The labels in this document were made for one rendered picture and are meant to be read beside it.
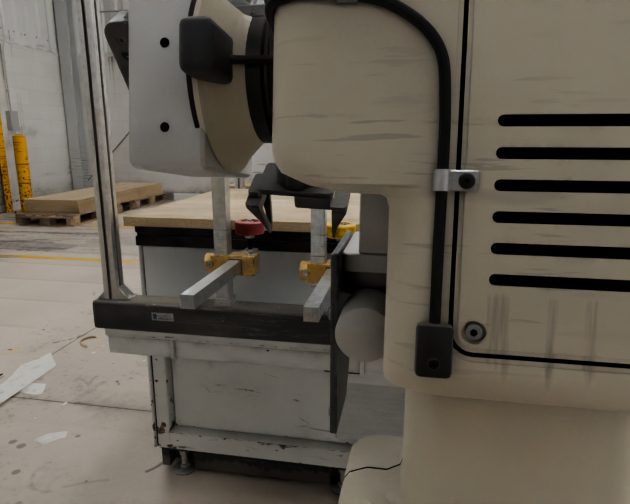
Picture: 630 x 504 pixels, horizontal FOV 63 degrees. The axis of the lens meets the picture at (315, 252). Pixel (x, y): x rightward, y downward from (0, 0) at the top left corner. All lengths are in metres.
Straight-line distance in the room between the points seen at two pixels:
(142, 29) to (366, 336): 0.26
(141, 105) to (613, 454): 0.34
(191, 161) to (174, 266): 1.31
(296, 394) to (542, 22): 1.53
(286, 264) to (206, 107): 1.21
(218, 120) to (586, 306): 0.22
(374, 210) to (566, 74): 0.21
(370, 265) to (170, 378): 1.44
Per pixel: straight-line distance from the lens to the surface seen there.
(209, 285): 1.11
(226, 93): 0.33
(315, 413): 1.71
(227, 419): 1.81
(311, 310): 0.98
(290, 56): 0.25
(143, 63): 0.35
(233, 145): 0.34
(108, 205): 1.43
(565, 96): 0.24
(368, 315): 0.39
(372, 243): 0.42
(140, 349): 1.54
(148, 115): 0.34
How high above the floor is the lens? 1.14
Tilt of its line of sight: 13 degrees down
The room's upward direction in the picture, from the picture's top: straight up
